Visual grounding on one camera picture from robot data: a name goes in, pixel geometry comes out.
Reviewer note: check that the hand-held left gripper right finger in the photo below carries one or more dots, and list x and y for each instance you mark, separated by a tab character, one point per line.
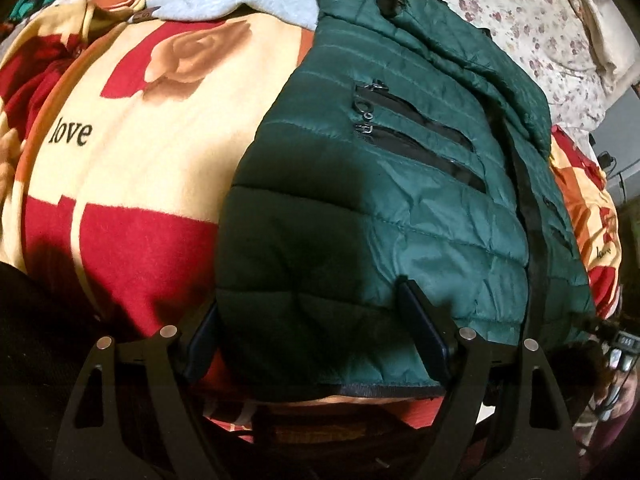
425	330

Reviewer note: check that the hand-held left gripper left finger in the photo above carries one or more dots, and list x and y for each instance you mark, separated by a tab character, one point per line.
200	350

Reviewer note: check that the green puffer jacket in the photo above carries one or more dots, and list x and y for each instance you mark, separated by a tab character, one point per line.
400	210

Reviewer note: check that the black charger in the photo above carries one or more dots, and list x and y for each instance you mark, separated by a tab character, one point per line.
607	161

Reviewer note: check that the red and yellow printed blanket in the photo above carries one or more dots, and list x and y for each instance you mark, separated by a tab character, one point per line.
135	170

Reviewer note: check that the floral quilt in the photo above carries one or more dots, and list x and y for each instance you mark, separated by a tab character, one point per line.
540	30

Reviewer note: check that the beige satin blanket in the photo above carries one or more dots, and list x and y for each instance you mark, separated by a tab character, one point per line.
605	25

